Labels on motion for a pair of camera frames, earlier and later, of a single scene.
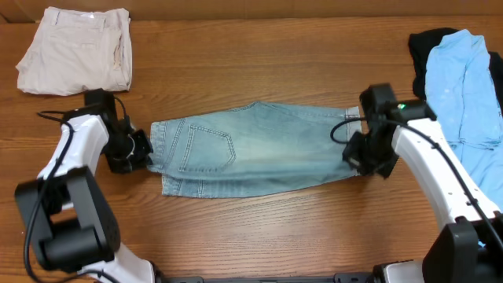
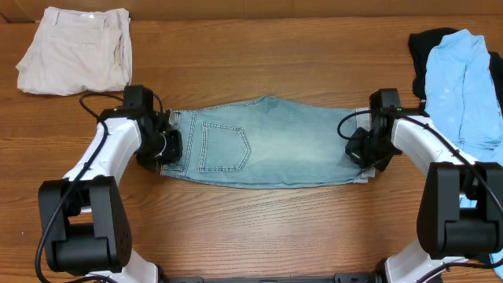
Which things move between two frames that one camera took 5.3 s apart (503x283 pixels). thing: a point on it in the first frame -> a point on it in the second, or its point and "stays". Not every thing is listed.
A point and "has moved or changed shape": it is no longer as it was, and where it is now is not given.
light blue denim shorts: (247, 150) has moved or changed shape
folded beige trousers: (77, 49) stays
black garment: (421, 42) stays
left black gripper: (138, 147) -> (166, 147)
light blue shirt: (464, 101) stays
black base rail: (337, 277) stays
